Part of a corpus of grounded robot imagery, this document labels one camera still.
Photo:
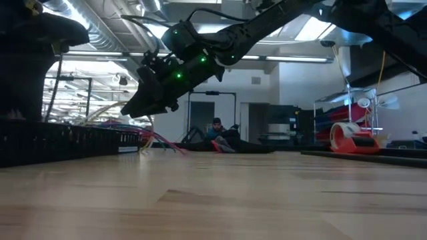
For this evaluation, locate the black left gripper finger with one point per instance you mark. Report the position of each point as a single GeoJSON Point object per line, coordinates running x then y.
{"type": "Point", "coordinates": [13, 86]}
{"type": "Point", "coordinates": [38, 76]}

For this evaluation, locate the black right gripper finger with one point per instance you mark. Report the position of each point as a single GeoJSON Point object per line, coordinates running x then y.
{"type": "Point", "coordinates": [148, 90]}
{"type": "Point", "coordinates": [156, 109]}

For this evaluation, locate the black raceway cover strip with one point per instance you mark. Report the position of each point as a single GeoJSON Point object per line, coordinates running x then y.
{"type": "Point", "coordinates": [383, 160]}

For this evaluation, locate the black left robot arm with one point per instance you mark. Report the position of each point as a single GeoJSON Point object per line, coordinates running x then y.
{"type": "Point", "coordinates": [13, 6]}

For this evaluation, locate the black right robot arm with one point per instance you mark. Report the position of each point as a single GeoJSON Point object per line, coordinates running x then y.
{"type": "Point", "coordinates": [267, 23]}

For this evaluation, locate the person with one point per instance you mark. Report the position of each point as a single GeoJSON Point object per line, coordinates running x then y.
{"type": "Point", "coordinates": [217, 123]}

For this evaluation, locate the black equipment cabinet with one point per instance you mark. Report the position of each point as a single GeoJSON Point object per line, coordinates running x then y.
{"type": "Point", "coordinates": [283, 116]}

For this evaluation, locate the ceiling light strip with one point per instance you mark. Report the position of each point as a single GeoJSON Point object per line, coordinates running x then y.
{"type": "Point", "coordinates": [293, 59]}

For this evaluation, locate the ceiling light panel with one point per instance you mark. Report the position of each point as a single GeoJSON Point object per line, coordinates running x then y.
{"type": "Point", "coordinates": [313, 30]}

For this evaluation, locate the black ceiling sensor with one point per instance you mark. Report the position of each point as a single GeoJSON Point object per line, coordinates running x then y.
{"type": "Point", "coordinates": [327, 43]}

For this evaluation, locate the blue storage bin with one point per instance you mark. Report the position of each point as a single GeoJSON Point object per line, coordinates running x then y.
{"type": "Point", "coordinates": [328, 111]}

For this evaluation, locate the red storage bin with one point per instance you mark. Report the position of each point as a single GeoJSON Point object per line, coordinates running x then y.
{"type": "Point", "coordinates": [347, 115]}
{"type": "Point", "coordinates": [323, 134]}

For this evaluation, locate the orange tape dispenser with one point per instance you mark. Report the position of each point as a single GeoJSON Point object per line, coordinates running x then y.
{"type": "Point", "coordinates": [343, 145]}

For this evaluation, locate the grey whiteboard panel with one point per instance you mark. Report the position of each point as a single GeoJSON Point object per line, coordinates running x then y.
{"type": "Point", "coordinates": [410, 116]}

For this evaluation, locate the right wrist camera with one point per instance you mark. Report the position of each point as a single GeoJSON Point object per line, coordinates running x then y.
{"type": "Point", "coordinates": [180, 40]}

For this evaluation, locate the black rig frame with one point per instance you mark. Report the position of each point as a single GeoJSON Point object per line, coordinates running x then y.
{"type": "Point", "coordinates": [89, 100]}

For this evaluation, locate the silver ventilation duct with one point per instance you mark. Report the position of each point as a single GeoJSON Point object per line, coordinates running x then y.
{"type": "Point", "coordinates": [100, 30]}

